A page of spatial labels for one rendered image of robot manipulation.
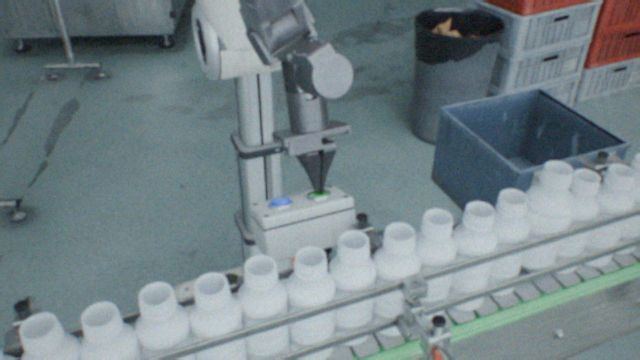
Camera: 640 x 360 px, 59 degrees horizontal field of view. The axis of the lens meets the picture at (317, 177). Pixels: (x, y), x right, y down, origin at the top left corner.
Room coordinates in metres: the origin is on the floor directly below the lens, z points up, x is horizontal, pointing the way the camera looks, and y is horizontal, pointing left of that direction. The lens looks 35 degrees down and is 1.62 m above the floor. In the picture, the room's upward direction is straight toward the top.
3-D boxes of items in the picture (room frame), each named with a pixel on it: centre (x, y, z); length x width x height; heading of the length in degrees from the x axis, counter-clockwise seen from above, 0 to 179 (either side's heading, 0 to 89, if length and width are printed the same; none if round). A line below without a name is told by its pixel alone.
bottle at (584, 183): (0.65, -0.38, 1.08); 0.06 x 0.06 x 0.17
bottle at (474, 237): (0.58, -0.21, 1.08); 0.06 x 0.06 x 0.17
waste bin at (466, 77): (2.77, -0.71, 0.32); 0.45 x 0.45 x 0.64
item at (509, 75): (3.07, -1.18, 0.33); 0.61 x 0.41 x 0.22; 118
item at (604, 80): (3.43, -1.79, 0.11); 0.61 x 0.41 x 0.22; 115
